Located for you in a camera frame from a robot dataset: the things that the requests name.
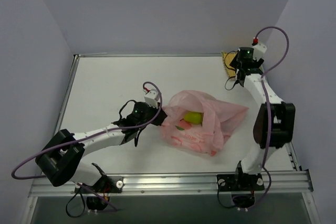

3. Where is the pink plastic bag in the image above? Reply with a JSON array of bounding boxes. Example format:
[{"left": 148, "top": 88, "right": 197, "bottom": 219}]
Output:
[{"left": 161, "top": 90, "right": 248, "bottom": 156}]

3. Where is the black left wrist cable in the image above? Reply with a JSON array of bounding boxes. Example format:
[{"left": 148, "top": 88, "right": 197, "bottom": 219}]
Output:
[{"left": 115, "top": 100, "right": 137, "bottom": 124}]

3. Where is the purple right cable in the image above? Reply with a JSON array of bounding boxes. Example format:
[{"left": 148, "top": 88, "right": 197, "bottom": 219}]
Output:
[{"left": 230, "top": 26, "right": 291, "bottom": 206}]

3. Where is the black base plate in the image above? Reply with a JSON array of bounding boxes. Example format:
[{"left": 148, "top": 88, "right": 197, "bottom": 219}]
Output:
[
  {"left": 216, "top": 173, "right": 265, "bottom": 192},
  {"left": 70, "top": 173, "right": 124, "bottom": 194}
]

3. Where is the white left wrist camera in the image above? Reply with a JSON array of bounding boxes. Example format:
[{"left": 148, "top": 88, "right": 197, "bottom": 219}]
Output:
[{"left": 143, "top": 88, "right": 159, "bottom": 109}]

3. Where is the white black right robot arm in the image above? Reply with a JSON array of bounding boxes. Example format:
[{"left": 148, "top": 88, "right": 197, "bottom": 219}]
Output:
[{"left": 229, "top": 47, "right": 296, "bottom": 189}]

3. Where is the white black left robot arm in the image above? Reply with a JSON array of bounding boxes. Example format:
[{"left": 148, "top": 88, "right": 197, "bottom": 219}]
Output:
[{"left": 35, "top": 102, "right": 167, "bottom": 192}]

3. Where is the aluminium front rail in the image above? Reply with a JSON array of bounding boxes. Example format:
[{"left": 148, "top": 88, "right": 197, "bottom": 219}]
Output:
[{"left": 29, "top": 171, "right": 313, "bottom": 197}]

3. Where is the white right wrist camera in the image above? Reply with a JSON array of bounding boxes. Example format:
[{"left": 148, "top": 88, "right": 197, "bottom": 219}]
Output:
[{"left": 252, "top": 38, "right": 267, "bottom": 60}]

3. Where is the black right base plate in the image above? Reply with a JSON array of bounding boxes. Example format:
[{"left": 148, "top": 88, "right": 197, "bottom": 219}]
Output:
[{"left": 216, "top": 173, "right": 265, "bottom": 192}]

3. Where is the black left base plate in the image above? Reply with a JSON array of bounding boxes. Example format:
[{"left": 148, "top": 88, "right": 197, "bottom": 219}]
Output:
[{"left": 70, "top": 173, "right": 124, "bottom": 194}]

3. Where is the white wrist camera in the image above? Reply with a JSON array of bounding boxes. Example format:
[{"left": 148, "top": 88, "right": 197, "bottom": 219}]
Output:
[
  {"left": 143, "top": 88, "right": 159, "bottom": 109},
  {"left": 252, "top": 38, "right": 267, "bottom": 60}
]

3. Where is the yellow woven mat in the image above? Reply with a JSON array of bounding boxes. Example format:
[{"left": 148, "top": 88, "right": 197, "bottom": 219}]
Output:
[{"left": 221, "top": 51, "right": 237, "bottom": 78}]

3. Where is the green fake pear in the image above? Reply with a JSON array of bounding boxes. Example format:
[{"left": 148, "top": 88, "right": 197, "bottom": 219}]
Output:
[{"left": 183, "top": 111, "right": 203, "bottom": 125}]

